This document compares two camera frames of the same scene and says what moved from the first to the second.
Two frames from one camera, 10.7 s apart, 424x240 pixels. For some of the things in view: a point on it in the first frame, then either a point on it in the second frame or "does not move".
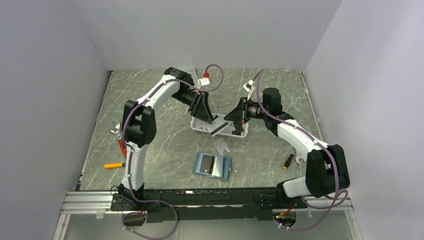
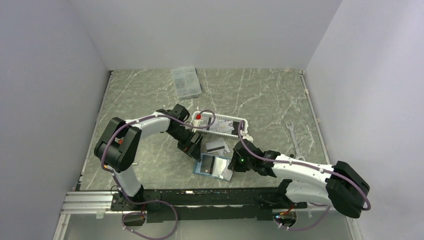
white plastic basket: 219,126 does not move
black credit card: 206,164 does not move
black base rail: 166,205 does not move
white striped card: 217,125 to 215,146
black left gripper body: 187,97 to 184,137
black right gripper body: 255,111 to 239,164
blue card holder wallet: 212,165 does not move
